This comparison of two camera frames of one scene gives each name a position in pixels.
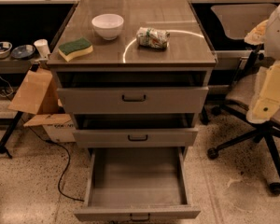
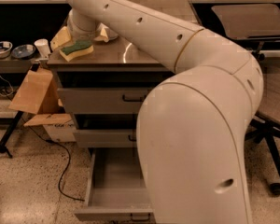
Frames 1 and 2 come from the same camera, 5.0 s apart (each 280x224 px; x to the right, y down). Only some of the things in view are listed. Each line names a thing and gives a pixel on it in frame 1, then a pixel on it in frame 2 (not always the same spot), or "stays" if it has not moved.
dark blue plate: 23,51 stays
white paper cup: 43,48 stays
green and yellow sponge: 74,49 stays
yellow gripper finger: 258,35 to 105,34
